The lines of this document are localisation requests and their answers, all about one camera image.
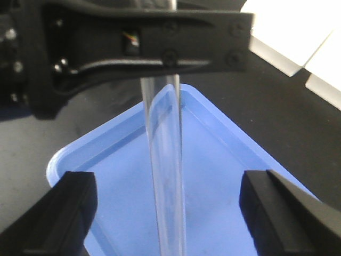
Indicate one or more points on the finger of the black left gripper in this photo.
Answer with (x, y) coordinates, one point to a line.
(141, 44)

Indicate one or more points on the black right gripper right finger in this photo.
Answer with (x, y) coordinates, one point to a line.
(285, 220)

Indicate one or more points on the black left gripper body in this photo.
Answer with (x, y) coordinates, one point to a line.
(31, 79)

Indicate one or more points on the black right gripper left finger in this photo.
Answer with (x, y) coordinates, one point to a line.
(58, 223)

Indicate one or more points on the clear glass test tube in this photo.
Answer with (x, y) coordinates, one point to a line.
(161, 98)

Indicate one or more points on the blue plastic tray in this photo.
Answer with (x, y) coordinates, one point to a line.
(216, 153)

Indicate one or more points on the white bin middle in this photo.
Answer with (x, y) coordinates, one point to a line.
(286, 34)

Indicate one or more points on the white bin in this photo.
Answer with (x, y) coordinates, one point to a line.
(330, 92)
(286, 34)

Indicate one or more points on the white bin right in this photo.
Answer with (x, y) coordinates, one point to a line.
(330, 92)

